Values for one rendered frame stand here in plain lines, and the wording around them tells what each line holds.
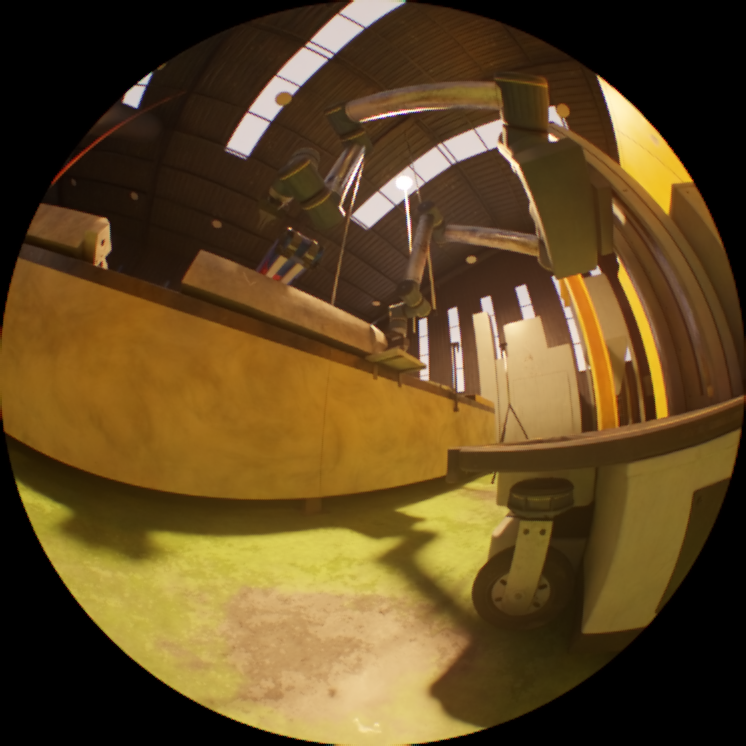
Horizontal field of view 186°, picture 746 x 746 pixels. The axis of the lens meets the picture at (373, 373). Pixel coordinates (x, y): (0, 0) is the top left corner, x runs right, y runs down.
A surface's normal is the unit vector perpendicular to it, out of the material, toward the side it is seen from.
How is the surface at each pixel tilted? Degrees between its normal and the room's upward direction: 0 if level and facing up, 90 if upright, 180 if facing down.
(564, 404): 90
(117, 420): 90
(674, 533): 90
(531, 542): 90
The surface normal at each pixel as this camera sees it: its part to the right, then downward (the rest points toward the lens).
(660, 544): -0.72, -0.23
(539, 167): -0.05, 0.96
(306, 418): 0.70, -0.17
